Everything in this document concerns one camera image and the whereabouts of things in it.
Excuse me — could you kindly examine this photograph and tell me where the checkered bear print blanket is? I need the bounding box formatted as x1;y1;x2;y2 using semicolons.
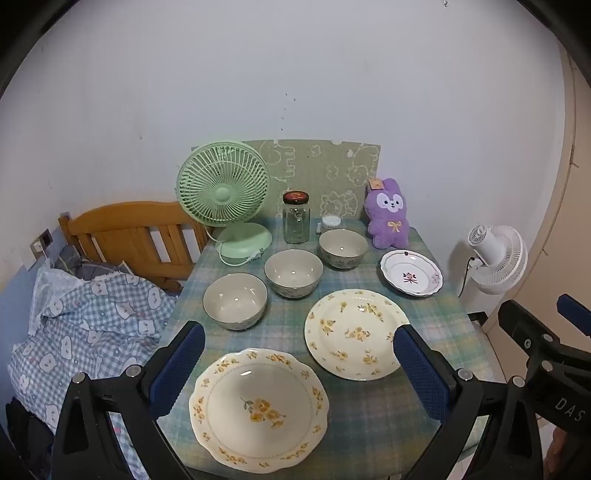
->
7;258;181;480

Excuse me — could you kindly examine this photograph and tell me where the small red flower plate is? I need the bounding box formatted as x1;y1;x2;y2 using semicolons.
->
380;249;444;299

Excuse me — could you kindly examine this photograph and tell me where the wall socket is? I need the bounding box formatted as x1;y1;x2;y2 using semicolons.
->
30;228;54;259

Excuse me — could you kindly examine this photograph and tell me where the round yellow floral plate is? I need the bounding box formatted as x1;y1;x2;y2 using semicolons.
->
304;289;411;381

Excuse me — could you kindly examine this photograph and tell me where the black fan cable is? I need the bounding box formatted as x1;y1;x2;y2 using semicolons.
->
457;256;481;298

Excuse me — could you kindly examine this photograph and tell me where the green desk fan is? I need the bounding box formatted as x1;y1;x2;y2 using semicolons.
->
175;141;274;267

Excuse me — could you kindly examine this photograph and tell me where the grey striped cloth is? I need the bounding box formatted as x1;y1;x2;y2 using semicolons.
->
51;244;125;278

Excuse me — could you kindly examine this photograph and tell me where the wooden bed headboard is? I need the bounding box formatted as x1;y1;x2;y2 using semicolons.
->
58;200;211;294

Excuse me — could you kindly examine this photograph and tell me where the scalloped yellow floral plate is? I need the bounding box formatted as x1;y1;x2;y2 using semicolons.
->
188;347;330;472

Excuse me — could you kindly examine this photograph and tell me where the purple plush bunny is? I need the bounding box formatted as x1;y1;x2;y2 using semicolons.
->
364;178;413;250

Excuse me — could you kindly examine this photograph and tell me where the white fan power cable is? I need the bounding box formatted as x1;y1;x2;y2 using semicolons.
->
219;247;266;267

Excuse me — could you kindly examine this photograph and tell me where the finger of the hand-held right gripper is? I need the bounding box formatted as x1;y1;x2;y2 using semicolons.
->
556;294;591;337
498;300;591;393

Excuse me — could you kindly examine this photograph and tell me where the plaid tablecloth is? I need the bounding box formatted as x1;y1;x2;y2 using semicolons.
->
157;217;492;476

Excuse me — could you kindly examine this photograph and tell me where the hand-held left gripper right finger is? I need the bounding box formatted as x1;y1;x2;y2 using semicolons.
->
392;324;544;480

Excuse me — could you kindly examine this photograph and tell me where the white standing fan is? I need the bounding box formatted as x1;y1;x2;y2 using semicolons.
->
458;224;528;315

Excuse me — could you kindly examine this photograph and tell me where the green patterned board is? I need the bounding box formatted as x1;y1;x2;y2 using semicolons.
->
228;138;382;220

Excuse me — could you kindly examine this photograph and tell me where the beige ceramic bowl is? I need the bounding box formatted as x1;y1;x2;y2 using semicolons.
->
318;228;369;271
203;273;269;330
263;249;324;298

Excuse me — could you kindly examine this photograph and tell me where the glass jar with dark lid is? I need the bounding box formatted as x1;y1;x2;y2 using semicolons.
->
283;190;311;244

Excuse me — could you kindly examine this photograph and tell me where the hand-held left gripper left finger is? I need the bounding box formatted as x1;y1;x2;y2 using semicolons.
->
50;320;206;480

